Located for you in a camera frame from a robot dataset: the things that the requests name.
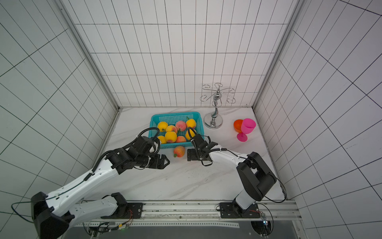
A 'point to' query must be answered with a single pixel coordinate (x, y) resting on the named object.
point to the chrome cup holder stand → (213, 120)
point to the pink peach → (180, 125)
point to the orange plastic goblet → (237, 125)
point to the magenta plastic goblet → (247, 125)
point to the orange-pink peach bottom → (171, 128)
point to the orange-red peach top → (179, 151)
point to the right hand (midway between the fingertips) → (194, 152)
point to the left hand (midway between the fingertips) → (159, 165)
